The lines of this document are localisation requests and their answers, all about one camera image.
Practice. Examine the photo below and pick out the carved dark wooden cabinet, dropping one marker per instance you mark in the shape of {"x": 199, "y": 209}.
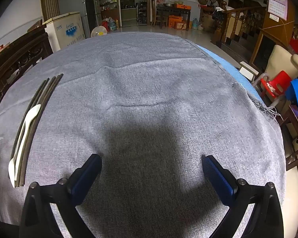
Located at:
{"x": 17, "y": 57}

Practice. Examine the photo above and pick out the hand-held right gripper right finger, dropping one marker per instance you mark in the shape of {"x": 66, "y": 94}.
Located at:
{"x": 217, "y": 178}

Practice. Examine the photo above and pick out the orange cardboard box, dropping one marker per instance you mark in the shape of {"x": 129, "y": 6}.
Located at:
{"x": 175, "y": 20}
{"x": 183, "y": 25}

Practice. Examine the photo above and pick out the brown wooden chair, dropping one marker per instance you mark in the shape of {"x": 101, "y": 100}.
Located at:
{"x": 296, "y": 133}

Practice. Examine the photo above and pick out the beige armchair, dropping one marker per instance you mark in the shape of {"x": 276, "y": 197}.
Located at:
{"x": 279, "y": 59}

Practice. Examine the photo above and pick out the metal basin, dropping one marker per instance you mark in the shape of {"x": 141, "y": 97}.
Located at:
{"x": 168, "y": 4}

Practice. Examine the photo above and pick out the red plastic chair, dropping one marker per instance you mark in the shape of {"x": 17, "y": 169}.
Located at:
{"x": 278, "y": 80}

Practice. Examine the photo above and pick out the white chest freezer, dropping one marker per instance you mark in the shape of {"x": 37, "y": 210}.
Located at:
{"x": 67, "y": 29}

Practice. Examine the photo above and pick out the shelf with goods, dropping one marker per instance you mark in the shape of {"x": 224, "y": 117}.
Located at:
{"x": 108, "y": 2}

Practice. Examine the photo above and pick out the blue table cover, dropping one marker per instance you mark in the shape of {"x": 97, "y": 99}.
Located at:
{"x": 228, "y": 62}

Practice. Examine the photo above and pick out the white floor fan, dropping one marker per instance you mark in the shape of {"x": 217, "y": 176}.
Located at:
{"x": 98, "y": 32}

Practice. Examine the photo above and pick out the white plastic spoon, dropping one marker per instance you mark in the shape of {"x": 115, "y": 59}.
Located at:
{"x": 27, "y": 124}

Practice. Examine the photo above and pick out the grey tablecloth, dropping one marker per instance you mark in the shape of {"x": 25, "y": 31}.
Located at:
{"x": 151, "y": 91}

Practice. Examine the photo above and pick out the wall calendar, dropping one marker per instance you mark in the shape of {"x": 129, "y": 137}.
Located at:
{"x": 277, "y": 1}

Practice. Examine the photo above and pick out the dark wooden table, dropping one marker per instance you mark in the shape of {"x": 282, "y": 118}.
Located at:
{"x": 173, "y": 11}

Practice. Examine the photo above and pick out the small white stool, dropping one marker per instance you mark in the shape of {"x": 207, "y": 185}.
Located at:
{"x": 248, "y": 70}

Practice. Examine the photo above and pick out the flat orange box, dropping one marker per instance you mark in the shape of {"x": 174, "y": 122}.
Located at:
{"x": 182, "y": 6}

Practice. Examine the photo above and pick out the wooden stair railing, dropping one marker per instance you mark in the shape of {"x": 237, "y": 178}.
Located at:
{"x": 238, "y": 17}

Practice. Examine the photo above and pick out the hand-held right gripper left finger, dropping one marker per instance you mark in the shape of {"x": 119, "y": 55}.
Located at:
{"x": 87, "y": 177}

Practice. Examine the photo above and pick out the clear water jug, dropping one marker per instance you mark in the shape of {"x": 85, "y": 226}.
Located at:
{"x": 194, "y": 24}

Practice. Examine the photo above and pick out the grey refrigerator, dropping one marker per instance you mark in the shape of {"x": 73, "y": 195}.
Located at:
{"x": 70, "y": 0}

